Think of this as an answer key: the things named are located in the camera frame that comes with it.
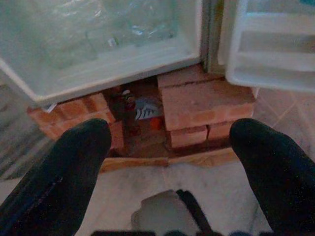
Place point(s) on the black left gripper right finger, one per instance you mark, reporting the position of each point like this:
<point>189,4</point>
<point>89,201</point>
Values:
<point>280,177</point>

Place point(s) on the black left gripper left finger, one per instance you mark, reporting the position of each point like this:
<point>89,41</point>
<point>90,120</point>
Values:
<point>56,177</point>

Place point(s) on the white fridge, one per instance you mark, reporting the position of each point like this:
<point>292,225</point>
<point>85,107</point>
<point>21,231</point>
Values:
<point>110,71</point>

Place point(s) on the white fridge door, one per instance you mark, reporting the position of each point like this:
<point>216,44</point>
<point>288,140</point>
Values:
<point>270,49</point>

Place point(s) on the red brick stack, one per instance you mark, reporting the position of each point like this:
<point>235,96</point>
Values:
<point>204,105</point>
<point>78,110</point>

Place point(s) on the wooden floor strip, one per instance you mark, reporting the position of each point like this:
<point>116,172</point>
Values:
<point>204,158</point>

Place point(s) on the dark bottle with white cap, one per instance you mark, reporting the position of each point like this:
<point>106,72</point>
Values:
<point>126,98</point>

